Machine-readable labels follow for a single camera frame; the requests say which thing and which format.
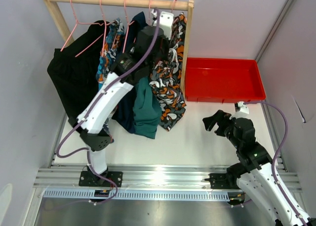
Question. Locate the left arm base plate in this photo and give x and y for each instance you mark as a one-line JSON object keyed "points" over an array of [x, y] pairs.
{"points": [[88, 179]]}

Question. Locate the red plastic tray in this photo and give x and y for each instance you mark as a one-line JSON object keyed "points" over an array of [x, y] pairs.
{"points": [[223, 80]]}

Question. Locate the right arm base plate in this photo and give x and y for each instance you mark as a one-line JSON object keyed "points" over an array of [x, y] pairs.
{"points": [[221, 181]]}

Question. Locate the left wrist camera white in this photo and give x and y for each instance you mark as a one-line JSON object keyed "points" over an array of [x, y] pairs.
{"points": [[166, 20]]}

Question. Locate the slotted cable duct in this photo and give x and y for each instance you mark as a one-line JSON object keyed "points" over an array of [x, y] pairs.
{"points": [[137, 195]]}

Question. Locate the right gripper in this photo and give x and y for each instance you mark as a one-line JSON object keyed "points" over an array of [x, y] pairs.
{"points": [[220, 117]]}

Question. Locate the navy blue shorts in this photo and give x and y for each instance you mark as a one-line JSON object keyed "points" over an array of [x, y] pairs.
{"points": [[124, 114]]}

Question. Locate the aluminium rail frame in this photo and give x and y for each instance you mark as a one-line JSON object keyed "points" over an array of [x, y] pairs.
{"points": [[176, 160]]}

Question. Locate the blue orange patterned shorts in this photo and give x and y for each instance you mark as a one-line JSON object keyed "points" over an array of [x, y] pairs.
{"points": [[112, 47]]}

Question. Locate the orange grey camouflage shorts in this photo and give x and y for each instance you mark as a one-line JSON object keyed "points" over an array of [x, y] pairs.
{"points": [[166, 77]]}

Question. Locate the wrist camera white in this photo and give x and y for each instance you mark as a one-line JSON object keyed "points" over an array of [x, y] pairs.
{"points": [[241, 107], [166, 20]]}

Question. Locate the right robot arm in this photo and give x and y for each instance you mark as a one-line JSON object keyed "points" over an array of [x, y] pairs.
{"points": [[255, 174]]}

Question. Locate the black shorts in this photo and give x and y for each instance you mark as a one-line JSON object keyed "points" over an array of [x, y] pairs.
{"points": [[73, 70]]}

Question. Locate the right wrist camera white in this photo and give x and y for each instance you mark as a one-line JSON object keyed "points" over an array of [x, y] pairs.
{"points": [[241, 107]]}

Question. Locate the wooden clothes rack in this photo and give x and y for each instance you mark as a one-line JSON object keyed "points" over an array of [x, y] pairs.
{"points": [[67, 34]]}

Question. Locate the teal green shorts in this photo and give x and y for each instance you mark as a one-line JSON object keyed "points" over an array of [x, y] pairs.
{"points": [[146, 109]]}

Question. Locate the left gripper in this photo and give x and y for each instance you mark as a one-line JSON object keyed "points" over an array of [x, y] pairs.
{"points": [[166, 42]]}

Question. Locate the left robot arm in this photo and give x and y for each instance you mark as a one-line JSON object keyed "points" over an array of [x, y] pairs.
{"points": [[151, 46]]}

